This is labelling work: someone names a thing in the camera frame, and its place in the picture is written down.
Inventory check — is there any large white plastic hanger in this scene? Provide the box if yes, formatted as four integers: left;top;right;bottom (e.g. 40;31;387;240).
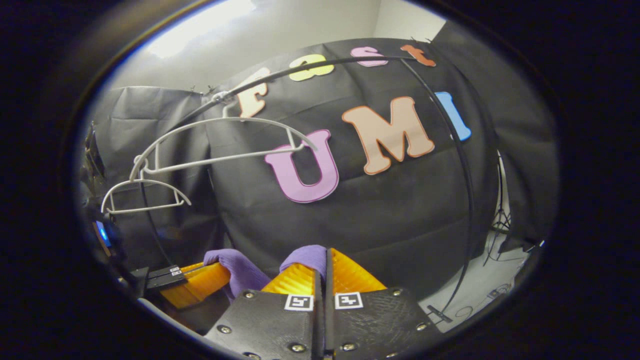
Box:
129;95;319;182

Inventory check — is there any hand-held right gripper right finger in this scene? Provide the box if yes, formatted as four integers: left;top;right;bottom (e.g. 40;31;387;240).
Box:
325;247;444;360

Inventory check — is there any purple knit cardigan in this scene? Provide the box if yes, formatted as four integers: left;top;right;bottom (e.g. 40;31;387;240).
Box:
202;244;329;302

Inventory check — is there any small white plastic hanger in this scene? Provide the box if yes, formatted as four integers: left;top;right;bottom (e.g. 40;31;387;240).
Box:
101;155;193;217

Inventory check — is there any black clothes rack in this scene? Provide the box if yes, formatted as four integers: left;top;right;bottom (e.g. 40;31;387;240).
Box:
137;56;476;324

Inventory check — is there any black backdrop cloth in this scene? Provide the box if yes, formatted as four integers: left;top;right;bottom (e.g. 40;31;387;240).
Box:
80;22;561;307

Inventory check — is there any black floor cable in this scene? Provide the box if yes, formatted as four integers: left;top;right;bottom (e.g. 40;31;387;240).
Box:
451;282;515;322

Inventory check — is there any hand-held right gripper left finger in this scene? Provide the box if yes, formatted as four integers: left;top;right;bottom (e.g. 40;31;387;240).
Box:
204;262;327;360

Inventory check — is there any black tripod stand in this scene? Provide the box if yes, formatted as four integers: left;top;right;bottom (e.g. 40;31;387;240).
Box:
483;150;513;267

